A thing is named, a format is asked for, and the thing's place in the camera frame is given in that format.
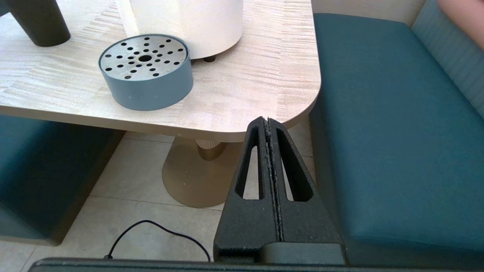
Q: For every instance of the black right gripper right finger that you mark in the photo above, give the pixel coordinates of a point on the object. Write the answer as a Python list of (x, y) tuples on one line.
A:
[(310, 226)]

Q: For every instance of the teal upholstered booth bench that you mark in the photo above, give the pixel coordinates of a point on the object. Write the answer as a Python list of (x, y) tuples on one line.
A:
[(397, 132), (41, 170)]

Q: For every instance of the dark smoky plastic cup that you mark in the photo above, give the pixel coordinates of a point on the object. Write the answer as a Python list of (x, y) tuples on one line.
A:
[(41, 22)]

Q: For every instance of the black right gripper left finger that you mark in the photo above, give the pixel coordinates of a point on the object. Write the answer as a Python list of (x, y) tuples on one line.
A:
[(247, 226)]

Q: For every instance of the large blue-grey perforated drip tray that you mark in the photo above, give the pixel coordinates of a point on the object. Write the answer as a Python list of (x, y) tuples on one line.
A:
[(151, 88)]

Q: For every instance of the beige table pedestal base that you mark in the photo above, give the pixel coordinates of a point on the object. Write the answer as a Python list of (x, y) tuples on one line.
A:
[(193, 177)]

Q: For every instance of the large white clear water dispenser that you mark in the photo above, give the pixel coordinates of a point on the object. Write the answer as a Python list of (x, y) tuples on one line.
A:
[(189, 22)]

